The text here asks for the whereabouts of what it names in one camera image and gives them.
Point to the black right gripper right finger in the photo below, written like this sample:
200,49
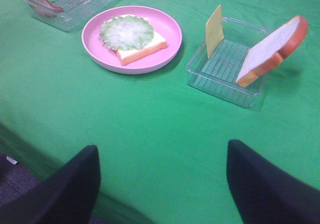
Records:
263,193

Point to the clear plastic tray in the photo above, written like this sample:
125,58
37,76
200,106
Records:
74,12
216,75

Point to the green tablecloth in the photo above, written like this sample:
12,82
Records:
162,143

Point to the right clear plastic tray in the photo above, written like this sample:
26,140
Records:
216,75

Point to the green lettuce leaf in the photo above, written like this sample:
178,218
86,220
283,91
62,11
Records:
126,33

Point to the yellow cheese slice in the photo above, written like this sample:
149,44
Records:
214,31

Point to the left clear plastic tray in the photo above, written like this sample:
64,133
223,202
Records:
74,12

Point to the bread slice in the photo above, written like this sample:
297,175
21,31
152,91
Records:
158,43
272,50

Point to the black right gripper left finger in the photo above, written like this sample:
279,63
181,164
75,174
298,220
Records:
68,196

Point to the pink round plate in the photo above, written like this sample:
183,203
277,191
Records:
162,23

